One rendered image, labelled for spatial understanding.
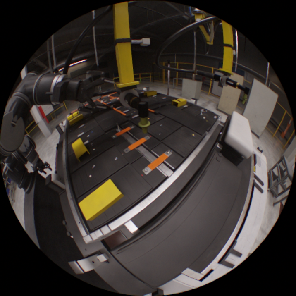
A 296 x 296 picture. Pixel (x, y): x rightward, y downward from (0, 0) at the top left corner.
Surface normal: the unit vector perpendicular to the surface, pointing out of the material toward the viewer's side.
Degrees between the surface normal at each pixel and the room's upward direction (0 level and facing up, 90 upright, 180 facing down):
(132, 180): 0
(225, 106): 90
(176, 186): 0
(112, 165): 0
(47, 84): 68
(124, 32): 90
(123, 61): 90
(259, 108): 90
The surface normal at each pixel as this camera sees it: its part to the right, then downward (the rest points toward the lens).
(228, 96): -0.75, 0.52
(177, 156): -0.05, -0.68
